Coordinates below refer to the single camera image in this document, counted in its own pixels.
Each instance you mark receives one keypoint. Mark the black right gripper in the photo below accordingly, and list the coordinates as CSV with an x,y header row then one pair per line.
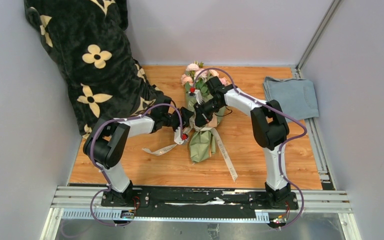
x,y
202,117

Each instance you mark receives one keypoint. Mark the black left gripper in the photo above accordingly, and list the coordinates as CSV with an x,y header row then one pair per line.
x,y
185,114

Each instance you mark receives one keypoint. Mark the peach green wrapping paper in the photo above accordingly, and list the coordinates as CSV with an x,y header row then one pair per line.
x,y
202,143

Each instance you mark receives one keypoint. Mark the pink fake flower bunch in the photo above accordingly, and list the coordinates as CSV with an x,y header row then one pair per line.
x,y
193,77

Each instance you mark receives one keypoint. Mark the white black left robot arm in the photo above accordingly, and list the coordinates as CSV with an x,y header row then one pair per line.
x,y
106,144

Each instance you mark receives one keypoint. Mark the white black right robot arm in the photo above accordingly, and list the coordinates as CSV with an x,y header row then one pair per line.
x,y
269,126

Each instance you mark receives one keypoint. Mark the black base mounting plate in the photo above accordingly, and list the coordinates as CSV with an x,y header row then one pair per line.
x,y
198,203

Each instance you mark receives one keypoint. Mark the light blue denim cloth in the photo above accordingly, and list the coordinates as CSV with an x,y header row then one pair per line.
x,y
296,96

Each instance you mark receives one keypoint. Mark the black floral plush blanket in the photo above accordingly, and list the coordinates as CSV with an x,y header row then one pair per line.
x,y
87,40

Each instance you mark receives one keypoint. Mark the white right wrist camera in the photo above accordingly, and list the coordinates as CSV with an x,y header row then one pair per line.
x,y
198,96

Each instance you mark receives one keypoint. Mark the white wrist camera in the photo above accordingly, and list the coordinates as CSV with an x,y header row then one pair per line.
x,y
198,96
181,136

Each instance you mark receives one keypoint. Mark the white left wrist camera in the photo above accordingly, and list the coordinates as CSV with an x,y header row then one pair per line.
x,y
181,136

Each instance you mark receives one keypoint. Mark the aluminium frame rails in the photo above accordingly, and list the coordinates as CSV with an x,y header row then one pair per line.
x,y
327,214

